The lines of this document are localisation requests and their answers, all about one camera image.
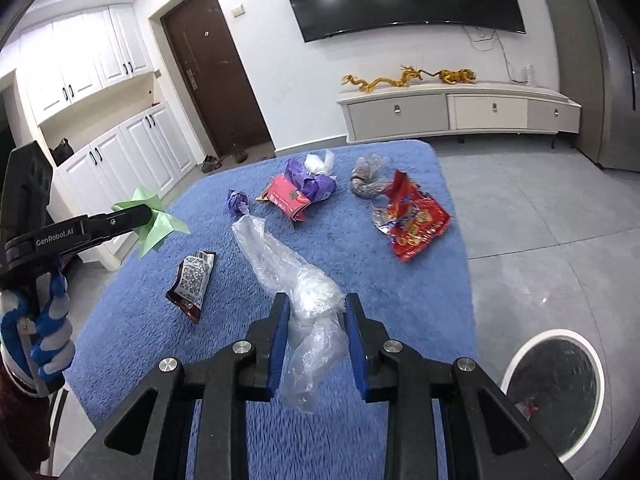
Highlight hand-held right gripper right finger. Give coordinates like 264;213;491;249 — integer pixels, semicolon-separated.
344;292;576;480

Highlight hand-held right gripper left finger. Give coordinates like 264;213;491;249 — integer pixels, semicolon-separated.
55;292;292;480

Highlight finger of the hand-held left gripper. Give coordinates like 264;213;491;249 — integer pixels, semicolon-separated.
79;206;153;247

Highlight green paper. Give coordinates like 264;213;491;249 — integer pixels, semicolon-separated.
111;186;191;259

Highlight clear plastic bag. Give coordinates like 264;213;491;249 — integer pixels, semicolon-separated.
231;214;350;413

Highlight purple wrapper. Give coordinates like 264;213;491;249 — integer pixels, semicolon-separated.
284;158;337;202

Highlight grey plastic bag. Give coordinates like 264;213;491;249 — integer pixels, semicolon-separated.
350;154;396;201

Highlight white round bin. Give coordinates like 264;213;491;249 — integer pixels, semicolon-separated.
500;329;605;463

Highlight person's left forearm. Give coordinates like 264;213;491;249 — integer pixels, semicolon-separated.
0;360;58;476

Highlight person's left hand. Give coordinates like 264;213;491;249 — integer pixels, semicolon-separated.
0;272;76;388

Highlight blue fluffy blanket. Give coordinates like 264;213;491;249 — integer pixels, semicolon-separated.
65;140;476;480

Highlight dark bag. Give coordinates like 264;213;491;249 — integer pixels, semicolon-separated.
50;139;75;166

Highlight white lower cupboards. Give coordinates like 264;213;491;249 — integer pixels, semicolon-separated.
50;102;197;271

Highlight white cupboards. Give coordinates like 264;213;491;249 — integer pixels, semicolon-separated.
15;4;153;126
50;102;197;271

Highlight brown snack wrapper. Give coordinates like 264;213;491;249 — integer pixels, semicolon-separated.
166;250;217;324

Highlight small purple wrapper ball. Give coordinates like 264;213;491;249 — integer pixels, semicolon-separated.
227;189;249;218

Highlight white upper cupboards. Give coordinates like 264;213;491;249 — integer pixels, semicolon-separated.
15;4;153;126

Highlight pink red snack packet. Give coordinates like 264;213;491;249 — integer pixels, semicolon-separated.
256;172;312;222

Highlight brown door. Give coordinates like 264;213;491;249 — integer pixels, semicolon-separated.
161;0;273;158

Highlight white grey television cabinet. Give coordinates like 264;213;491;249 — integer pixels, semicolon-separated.
336;82;582;148

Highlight golden dragon figurine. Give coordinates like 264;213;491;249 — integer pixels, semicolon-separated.
341;65;426;95

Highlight golden tiger figurine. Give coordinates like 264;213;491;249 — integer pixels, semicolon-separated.
439;68;478;85

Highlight grey refrigerator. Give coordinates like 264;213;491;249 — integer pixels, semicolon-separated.
582;0;640;173

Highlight white cables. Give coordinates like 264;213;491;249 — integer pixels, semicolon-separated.
462;27;533;83

